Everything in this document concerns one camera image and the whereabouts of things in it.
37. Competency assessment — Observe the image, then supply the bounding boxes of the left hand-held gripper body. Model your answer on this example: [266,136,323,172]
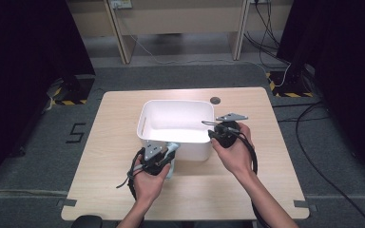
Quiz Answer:
[138,140,173,177]

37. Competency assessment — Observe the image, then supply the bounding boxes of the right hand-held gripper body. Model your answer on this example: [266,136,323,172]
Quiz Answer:
[213,112,249,149]

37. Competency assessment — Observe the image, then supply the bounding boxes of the white plastic storage bin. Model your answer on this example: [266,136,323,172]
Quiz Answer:
[135,99,216,162]

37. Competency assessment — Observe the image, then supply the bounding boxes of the person's right hand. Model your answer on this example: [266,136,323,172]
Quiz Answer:
[210,122,257,181]

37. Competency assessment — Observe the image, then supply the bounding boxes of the person's left hand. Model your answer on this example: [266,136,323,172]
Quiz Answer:
[133,161,173,206]

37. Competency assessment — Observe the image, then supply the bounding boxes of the black stand base hazard stripes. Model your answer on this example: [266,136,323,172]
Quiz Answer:
[265,64,316,99]
[47,73,97,106]

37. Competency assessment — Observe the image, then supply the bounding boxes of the black chair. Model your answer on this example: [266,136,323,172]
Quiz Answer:
[70,214,105,228]

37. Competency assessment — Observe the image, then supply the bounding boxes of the grey tape piece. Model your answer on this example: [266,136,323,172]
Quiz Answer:
[55,198,78,208]
[293,199,318,213]

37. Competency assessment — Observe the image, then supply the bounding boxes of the beige desk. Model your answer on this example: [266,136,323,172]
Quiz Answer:
[66,0,295,66]

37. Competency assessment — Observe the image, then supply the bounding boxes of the dark curtain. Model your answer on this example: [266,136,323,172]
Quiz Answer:
[0,0,97,194]
[276,0,365,191]

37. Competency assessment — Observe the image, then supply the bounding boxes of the white power socket strip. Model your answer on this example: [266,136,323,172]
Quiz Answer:
[109,0,133,10]

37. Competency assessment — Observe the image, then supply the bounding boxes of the right hand-held gripper cable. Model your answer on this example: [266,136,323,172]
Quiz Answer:
[222,124,272,228]

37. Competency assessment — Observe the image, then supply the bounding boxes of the hand-held gripper cable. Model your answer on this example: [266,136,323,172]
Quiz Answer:
[222,124,272,228]
[116,147,146,201]

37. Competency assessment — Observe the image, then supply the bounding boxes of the left hand-held gripper cable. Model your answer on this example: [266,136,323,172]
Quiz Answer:
[116,147,146,201]

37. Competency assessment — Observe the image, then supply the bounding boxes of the long black floor cable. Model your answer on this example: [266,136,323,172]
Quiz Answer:
[295,101,365,228]

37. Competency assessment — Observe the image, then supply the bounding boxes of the bundle of black cables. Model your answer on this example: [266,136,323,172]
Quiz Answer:
[242,0,292,68]

